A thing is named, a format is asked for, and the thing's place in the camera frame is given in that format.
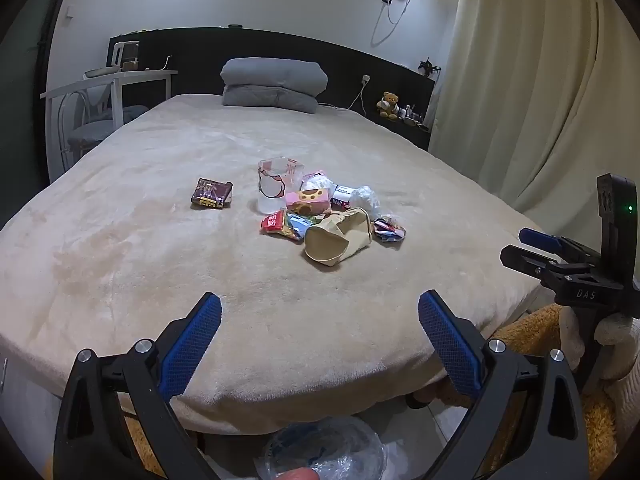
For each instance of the brown snack packet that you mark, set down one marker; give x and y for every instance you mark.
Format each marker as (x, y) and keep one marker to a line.
(210, 194)

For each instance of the clear printed plastic cup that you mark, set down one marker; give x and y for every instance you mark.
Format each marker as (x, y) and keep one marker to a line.
(272, 185)

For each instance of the small dark ornament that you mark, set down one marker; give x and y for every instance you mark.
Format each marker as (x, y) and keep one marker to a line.
(428, 66)

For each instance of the red candy wrapper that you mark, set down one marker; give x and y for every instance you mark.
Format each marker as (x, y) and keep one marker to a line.
(272, 222)

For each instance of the beige fleece blanket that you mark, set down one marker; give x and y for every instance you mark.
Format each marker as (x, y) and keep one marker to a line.
(125, 260)

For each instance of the white metal chair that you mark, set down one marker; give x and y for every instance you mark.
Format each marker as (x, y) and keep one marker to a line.
(90, 132)

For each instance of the grey folded quilt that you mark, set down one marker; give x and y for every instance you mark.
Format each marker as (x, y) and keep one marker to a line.
(272, 72)

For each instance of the red and white wrapper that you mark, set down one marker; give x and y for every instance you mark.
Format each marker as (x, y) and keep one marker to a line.
(387, 230)

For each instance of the pink snack box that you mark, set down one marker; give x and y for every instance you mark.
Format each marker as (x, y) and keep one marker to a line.
(307, 202)

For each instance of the black headboard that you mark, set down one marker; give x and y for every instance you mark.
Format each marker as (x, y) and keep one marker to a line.
(200, 60)

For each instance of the person's left hand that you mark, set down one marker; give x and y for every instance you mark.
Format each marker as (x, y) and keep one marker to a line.
(300, 475)

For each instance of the person's right forearm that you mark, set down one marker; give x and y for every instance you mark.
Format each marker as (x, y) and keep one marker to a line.
(625, 420)

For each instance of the white desk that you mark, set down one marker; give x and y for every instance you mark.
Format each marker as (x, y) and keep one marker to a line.
(145, 76)

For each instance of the clear plastic bag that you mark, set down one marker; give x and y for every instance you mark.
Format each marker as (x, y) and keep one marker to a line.
(325, 450)

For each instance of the white tissue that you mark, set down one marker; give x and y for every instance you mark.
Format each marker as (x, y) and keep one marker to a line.
(317, 181)

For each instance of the brown paper bag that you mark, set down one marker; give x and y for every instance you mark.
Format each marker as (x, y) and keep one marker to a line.
(345, 240)

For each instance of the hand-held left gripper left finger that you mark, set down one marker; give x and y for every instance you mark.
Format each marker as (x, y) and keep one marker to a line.
(195, 340)

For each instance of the group of small bottles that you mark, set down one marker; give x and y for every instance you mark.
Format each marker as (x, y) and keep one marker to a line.
(412, 116)

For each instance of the cream curtain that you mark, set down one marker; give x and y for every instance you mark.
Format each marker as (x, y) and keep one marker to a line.
(525, 85)

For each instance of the blue green wrapper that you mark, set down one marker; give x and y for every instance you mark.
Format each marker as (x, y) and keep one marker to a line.
(299, 225)

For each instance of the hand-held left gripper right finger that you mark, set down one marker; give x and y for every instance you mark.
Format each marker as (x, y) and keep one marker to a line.
(447, 345)

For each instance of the black and white packet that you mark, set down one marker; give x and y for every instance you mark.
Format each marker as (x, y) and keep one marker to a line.
(342, 194)

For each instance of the brown teddy bear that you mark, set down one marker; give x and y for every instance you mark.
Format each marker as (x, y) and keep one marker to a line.
(388, 105)

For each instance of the person's right hand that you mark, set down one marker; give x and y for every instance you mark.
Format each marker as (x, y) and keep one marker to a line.
(620, 345)

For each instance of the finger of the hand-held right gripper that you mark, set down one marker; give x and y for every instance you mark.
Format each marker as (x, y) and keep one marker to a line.
(520, 260)
(537, 238)

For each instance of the clear plastic wrap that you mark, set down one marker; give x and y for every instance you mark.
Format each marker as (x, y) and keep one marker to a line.
(365, 199)

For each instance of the grey pillow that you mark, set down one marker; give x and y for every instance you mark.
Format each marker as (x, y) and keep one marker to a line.
(270, 99)

